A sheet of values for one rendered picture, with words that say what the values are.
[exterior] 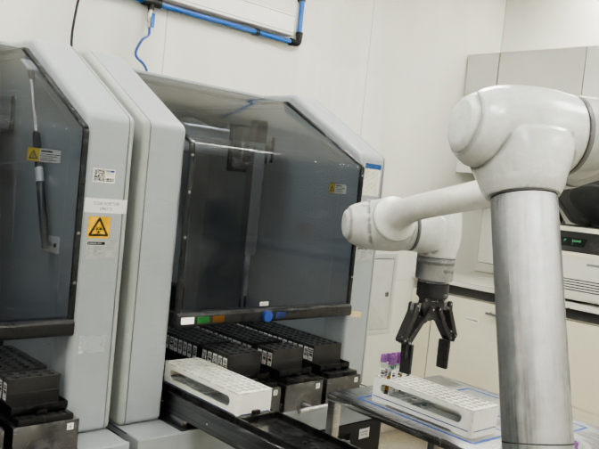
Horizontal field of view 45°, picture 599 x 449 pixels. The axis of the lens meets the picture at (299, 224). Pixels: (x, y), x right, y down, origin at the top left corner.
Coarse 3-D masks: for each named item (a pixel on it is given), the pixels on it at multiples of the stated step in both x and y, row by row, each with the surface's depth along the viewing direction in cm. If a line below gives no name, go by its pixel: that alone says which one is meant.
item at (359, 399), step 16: (448, 384) 200; (464, 384) 201; (336, 400) 178; (352, 400) 175; (368, 400) 176; (496, 400) 188; (336, 416) 179; (368, 416) 170; (384, 416) 166; (400, 416) 166; (336, 432) 180; (416, 432) 159; (432, 432) 157; (448, 432) 158; (496, 432) 161; (576, 432) 167; (592, 432) 168; (432, 448) 207; (448, 448) 152; (464, 448) 149; (480, 448) 150; (592, 448) 157
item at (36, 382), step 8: (16, 376) 147; (24, 376) 149; (32, 376) 148; (40, 376) 149; (48, 376) 150; (56, 376) 152; (8, 384) 145; (16, 384) 146; (24, 384) 147; (32, 384) 148; (40, 384) 149; (48, 384) 151; (56, 384) 152; (8, 392) 145; (16, 392) 146; (24, 392) 147; (32, 392) 148; (40, 392) 150; (48, 392) 151; (56, 392) 152; (8, 400) 145; (16, 400) 146; (24, 400) 147; (32, 400) 149; (40, 400) 150; (48, 400) 151; (56, 400) 152
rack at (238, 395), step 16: (176, 368) 173; (192, 368) 173; (208, 368) 174; (224, 368) 176; (176, 384) 173; (192, 384) 173; (208, 384) 164; (224, 384) 163; (240, 384) 164; (256, 384) 165; (208, 400) 164; (224, 400) 169; (240, 400) 156; (256, 400) 159
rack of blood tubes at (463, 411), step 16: (384, 384) 174; (400, 384) 171; (416, 384) 172; (432, 384) 174; (384, 400) 174; (400, 400) 170; (416, 400) 172; (432, 400) 163; (448, 400) 162; (464, 400) 163; (480, 400) 164; (416, 416) 167; (432, 416) 163; (448, 416) 168; (464, 416) 156; (480, 416) 157; (496, 416) 161; (464, 432) 156; (480, 432) 157
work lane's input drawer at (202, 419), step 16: (176, 400) 170; (192, 400) 167; (176, 416) 169; (192, 416) 165; (208, 416) 160; (224, 416) 158; (240, 416) 156; (256, 416) 158; (272, 416) 161; (288, 416) 159; (208, 432) 160; (224, 432) 156; (240, 432) 152; (256, 432) 150; (272, 432) 152; (288, 432) 153; (304, 432) 154; (320, 432) 151; (240, 448) 152; (256, 448) 148; (272, 448) 144; (288, 448) 143; (304, 448) 144; (320, 448) 145; (336, 448) 146; (352, 448) 145
